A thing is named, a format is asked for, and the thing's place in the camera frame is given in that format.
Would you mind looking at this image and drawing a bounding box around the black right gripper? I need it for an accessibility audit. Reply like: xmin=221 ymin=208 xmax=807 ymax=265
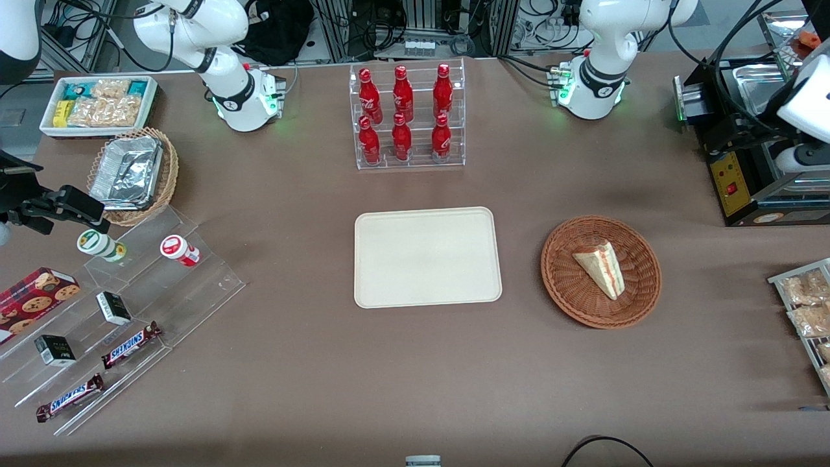
xmin=0 ymin=150 xmax=108 ymax=236

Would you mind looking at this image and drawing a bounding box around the triangular sandwich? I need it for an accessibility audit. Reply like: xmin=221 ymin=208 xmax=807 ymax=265
xmin=572 ymin=241 xmax=626 ymax=302

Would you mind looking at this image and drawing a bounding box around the aluminium foil tray stack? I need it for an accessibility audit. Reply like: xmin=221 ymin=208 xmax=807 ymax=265
xmin=89 ymin=135 xmax=164 ymax=212

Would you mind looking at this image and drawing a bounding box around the light oval wicker basket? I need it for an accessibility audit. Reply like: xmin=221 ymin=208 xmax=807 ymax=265
xmin=87 ymin=127 xmax=180 ymax=227

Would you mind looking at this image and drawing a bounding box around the beige rectangular serving tray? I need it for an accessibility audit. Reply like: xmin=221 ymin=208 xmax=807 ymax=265
xmin=353 ymin=206 xmax=503 ymax=309

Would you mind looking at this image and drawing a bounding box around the brown round wicker basket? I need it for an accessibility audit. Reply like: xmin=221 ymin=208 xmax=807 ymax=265
xmin=541 ymin=215 xmax=663 ymax=330

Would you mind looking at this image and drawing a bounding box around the green lidded snack cup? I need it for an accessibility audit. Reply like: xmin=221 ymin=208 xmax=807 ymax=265
xmin=77 ymin=229 xmax=128 ymax=263

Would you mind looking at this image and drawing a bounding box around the red tartan cookie box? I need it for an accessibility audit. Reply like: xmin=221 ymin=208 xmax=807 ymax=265
xmin=0 ymin=267 xmax=81 ymax=345

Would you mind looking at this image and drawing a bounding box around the large clear puffed snack bag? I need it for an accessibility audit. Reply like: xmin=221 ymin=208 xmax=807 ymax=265
xmin=67 ymin=96 xmax=143 ymax=128

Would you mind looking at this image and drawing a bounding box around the small black carton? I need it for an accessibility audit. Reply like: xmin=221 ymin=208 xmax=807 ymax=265
xmin=96 ymin=291 xmax=133 ymax=326
xmin=34 ymin=335 xmax=77 ymax=368

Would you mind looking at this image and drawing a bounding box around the red lidded snack cup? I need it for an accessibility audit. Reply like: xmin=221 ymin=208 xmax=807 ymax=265
xmin=160 ymin=235 xmax=202 ymax=268

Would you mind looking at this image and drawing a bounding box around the small clear puffed snack bag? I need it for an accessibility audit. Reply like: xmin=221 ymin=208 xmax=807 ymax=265
xmin=91 ymin=78 xmax=131 ymax=100

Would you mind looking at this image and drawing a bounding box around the white rectangular snack bin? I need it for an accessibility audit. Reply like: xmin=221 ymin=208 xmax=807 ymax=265
xmin=39 ymin=75 xmax=160 ymax=140

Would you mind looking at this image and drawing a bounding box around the snickers chocolate bar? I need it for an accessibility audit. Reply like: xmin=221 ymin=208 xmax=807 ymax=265
xmin=36 ymin=373 xmax=106 ymax=424
xmin=101 ymin=321 xmax=163 ymax=370

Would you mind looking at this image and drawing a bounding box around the clear acrylic stepped stand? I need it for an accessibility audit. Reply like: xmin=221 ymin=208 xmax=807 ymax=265
xmin=0 ymin=206 xmax=246 ymax=437

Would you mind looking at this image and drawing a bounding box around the black fabric bag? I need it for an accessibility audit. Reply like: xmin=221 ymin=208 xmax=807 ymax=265
xmin=233 ymin=0 xmax=316 ymax=66

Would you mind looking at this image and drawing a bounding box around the red cola bottle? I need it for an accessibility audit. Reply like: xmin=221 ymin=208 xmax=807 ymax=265
xmin=359 ymin=115 xmax=382 ymax=165
xmin=392 ymin=65 xmax=414 ymax=123
xmin=431 ymin=114 xmax=452 ymax=163
xmin=359 ymin=68 xmax=384 ymax=124
xmin=433 ymin=63 xmax=454 ymax=121
xmin=392 ymin=112 xmax=413 ymax=162

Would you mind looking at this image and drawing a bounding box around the clear acrylic bottle rack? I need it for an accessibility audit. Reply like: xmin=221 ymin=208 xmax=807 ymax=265
xmin=349 ymin=58 xmax=466 ymax=171

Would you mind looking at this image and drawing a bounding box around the black hot food display machine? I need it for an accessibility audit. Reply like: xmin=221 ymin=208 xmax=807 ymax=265
xmin=673 ymin=10 xmax=830 ymax=228

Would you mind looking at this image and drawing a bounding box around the aluminium frame equipment rack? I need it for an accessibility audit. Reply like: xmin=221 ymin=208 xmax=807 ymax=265
xmin=310 ymin=0 xmax=521 ymax=63

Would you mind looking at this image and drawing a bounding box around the black floor cable loop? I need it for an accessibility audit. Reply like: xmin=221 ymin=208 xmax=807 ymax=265
xmin=561 ymin=436 xmax=656 ymax=467

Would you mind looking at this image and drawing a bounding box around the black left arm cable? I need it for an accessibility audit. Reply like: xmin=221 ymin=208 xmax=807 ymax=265
xmin=668 ymin=0 xmax=789 ymax=140

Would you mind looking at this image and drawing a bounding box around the metal wire snack tray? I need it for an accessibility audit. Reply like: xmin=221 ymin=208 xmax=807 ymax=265
xmin=768 ymin=258 xmax=830 ymax=397

